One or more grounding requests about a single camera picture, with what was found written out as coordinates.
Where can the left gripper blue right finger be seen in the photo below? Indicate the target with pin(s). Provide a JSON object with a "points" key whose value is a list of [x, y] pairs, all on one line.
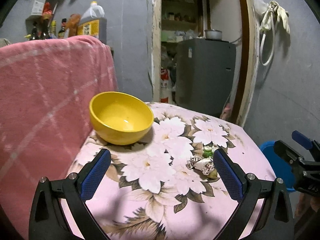
{"points": [[231, 174]]}

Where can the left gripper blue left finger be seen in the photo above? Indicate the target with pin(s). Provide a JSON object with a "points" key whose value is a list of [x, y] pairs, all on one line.
{"points": [[92, 174]]}

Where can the blue plastic bucket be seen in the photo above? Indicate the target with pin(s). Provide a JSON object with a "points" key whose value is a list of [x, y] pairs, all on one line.
{"points": [[279, 166]]}

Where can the crumpled patterned wrapper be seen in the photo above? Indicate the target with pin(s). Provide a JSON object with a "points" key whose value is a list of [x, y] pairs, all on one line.
{"points": [[204, 165]]}

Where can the crumpled white green wrapper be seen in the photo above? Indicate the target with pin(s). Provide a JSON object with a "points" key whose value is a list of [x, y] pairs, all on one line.
{"points": [[208, 151]]}

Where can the pink floral cloth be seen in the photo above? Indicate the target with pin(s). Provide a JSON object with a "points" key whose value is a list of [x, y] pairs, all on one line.
{"points": [[149, 193]]}

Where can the yellow bowl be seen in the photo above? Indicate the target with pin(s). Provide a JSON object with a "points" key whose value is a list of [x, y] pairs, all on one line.
{"points": [[119, 118]]}

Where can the red checked towel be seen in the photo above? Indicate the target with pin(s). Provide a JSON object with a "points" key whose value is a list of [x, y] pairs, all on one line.
{"points": [[46, 87]]}

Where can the red white bag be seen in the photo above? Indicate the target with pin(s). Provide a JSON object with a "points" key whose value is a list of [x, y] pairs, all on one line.
{"points": [[166, 87]]}

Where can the grey refrigerator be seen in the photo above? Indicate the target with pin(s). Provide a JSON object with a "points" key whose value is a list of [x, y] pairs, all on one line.
{"points": [[204, 75]]}

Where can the metal pot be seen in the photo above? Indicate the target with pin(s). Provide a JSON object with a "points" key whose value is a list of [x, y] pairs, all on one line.
{"points": [[212, 34]]}

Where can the dark sauce bottle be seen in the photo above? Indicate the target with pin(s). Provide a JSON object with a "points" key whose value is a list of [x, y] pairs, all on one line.
{"points": [[61, 32]]}

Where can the large oil jug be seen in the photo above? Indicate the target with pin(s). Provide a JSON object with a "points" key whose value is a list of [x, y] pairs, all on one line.
{"points": [[93, 23]]}

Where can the white rubber gloves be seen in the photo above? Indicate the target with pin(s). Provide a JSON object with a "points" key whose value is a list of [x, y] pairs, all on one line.
{"points": [[275, 12]]}

